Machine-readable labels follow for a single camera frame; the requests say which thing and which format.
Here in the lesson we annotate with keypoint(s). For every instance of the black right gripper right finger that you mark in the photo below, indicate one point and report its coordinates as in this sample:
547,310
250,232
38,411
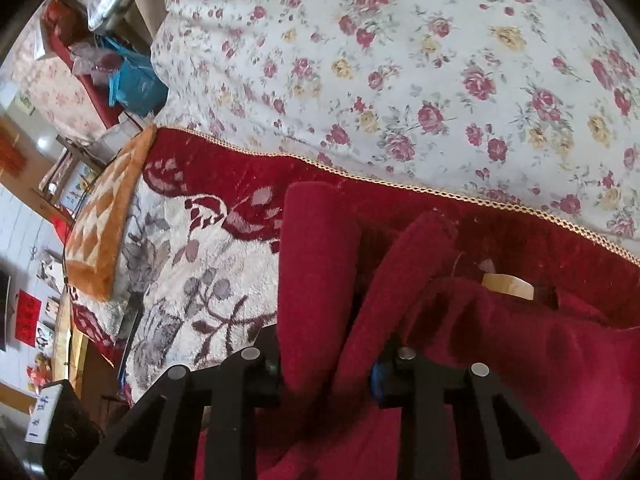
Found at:
462,422

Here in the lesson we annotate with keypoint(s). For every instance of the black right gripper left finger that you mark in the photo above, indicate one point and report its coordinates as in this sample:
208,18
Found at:
158,438

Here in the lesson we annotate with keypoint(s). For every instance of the dark red knit garment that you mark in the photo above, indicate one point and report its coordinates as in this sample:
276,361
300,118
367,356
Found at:
553,313

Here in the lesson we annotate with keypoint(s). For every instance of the red white floral plush blanket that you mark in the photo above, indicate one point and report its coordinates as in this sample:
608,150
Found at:
197,270

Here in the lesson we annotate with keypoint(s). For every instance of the orange white plush blanket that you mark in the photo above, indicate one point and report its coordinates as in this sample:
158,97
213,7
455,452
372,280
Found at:
91,250

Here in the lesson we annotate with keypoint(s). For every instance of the white rose print quilt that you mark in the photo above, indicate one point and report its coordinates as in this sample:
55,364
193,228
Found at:
527,102

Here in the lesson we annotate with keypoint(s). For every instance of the blue plastic bag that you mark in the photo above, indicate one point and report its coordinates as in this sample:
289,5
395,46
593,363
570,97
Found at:
135,86

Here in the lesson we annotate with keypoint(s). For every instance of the silver foil bag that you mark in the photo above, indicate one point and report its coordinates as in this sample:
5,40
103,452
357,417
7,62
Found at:
104,15

